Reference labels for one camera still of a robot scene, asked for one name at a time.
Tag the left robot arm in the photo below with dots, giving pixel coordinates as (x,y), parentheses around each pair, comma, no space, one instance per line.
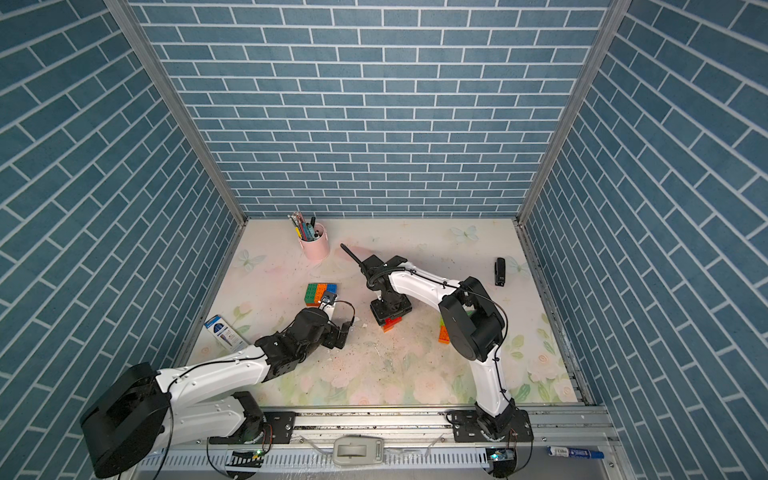
(146,410)

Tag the dark green lego brick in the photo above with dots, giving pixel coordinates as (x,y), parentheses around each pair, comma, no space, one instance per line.
(311,297)

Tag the grey handheld device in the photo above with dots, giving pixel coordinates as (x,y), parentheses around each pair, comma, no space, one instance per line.
(358,451)

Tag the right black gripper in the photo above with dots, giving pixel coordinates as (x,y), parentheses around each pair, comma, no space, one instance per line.
(379,316)

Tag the blue marker pen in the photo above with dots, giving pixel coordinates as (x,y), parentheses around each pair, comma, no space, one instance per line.
(569,452)

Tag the orange lego brick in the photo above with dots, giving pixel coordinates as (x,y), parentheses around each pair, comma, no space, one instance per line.
(320,291)
(443,337)

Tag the red lego brick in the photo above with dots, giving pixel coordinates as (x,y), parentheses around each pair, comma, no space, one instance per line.
(390,324)

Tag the black small box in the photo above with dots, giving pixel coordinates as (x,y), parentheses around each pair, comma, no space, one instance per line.
(500,271)

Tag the blue white card box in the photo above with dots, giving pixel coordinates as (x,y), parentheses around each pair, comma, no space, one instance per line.
(224,334)

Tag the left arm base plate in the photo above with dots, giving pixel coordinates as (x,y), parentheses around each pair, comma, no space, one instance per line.
(265,429)

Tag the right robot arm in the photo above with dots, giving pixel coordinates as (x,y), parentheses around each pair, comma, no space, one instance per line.
(475,324)

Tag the pink pen cup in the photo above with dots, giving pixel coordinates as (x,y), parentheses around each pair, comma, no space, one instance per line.
(318,248)

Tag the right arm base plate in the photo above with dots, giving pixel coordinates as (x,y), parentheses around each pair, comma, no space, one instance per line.
(474,426)

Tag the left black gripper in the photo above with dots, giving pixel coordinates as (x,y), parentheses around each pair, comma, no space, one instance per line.
(333,340)

